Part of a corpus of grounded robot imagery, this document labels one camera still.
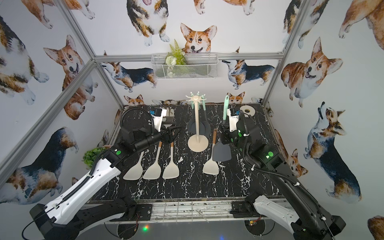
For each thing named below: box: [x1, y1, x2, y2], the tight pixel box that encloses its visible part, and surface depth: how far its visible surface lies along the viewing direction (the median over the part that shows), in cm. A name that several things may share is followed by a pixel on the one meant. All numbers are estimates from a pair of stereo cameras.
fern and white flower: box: [164, 39, 187, 78], surface depth 85 cm
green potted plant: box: [81, 147, 108, 169], surface depth 77 cm
